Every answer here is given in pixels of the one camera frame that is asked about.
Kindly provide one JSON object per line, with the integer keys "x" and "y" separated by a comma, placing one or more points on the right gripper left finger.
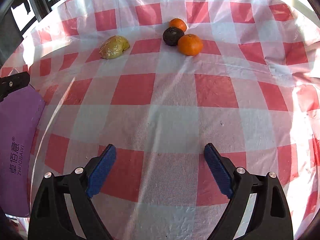
{"x": 50, "y": 218}

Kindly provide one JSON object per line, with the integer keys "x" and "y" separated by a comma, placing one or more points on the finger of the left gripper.
{"x": 13, "y": 83}

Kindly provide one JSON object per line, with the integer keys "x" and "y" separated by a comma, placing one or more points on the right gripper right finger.
{"x": 257, "y": 207}

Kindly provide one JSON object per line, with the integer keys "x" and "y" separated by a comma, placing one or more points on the yellow apple half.
{"x": 113, "y": 47}

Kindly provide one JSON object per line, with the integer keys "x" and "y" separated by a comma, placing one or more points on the dark passion fruit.
{"x": 172, "y": 35}

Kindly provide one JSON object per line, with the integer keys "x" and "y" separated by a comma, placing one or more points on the small orange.
{"x": 178, "y": 23}

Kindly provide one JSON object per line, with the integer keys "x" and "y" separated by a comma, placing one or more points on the large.
{"x": 190, "y": 45}

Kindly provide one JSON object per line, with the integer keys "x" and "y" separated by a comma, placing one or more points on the purple white cardboard box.
{"x": 20, "y": 114}

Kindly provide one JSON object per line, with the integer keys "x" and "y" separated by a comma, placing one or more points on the red white checkered tablecloth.
{"x": 252, "y": 91}

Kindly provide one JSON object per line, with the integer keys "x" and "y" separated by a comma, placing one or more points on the dark window frame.
{"x": 18, "y": 18}

